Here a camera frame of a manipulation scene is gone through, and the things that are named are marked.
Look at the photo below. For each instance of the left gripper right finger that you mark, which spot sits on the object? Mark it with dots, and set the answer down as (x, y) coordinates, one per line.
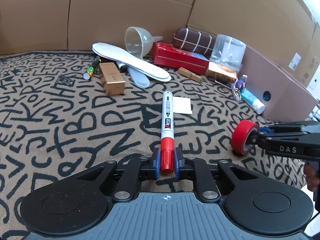
(184, 167)

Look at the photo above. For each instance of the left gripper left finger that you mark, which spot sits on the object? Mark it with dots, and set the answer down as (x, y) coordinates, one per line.
(150, 166)

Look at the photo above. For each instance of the red white marker pen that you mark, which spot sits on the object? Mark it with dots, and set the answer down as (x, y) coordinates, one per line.
(167, 134)

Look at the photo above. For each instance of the red caster wheel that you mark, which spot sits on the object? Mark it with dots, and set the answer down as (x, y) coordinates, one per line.
(240, 136)

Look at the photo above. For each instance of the gold perfume box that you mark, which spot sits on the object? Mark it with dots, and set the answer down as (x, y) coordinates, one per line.
(111, 79)

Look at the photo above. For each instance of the black green yellow marker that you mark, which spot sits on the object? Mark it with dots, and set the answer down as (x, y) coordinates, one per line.
(91, 69)

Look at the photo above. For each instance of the right human hand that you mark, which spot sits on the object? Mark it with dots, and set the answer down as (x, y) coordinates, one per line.
(312, 179)

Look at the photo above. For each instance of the pink storage box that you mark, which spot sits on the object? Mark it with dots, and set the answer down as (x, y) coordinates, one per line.
(284, 97)

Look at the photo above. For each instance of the blue white tube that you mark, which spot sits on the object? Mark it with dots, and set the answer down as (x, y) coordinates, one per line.
(253, 101)

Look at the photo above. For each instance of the white paper card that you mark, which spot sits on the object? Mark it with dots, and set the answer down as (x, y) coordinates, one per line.
(181, 105)

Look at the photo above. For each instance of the wooden clothespin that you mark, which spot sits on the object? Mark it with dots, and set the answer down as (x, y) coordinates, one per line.
(186, 73)

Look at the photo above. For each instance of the patterned letter table mat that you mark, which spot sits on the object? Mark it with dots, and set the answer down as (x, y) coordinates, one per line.
(55, 124)

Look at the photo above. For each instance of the orange gold small box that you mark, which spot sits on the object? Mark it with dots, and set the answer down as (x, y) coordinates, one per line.
(221, 73)

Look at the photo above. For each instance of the black white marker pen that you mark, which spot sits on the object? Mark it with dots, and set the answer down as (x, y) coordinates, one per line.
(122, 67)

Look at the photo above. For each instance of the white shoe insole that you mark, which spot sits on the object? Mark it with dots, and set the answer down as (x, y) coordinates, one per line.
(118, 54)

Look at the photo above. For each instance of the red flat gift box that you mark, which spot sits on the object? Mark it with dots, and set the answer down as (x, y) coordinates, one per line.
(168, 56)

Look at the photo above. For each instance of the clear plastic cup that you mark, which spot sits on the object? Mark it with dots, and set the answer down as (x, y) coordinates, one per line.
(228, 51)

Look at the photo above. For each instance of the translucent plastic funnel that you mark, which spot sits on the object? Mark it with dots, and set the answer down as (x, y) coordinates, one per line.
(139, 42)

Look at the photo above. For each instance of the brown striped pouch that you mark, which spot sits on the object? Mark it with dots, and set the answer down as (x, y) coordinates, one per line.
(194, 41)

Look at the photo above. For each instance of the purple figurine keychain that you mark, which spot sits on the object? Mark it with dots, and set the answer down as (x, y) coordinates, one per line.
(238, 87)

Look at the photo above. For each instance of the cardboard backdrop wall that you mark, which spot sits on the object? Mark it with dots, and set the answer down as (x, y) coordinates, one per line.
(282, 30)

